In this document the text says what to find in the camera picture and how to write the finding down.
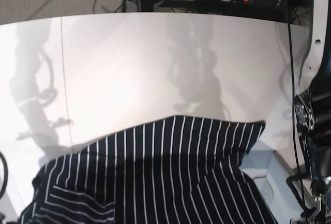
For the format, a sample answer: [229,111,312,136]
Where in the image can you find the navy white striped t-shirt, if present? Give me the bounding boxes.
[18,115,276,223]

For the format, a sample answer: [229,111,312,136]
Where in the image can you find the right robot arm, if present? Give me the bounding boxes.
[1,152,9,199]

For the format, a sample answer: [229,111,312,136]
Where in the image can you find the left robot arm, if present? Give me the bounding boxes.
[286,0,330,223]

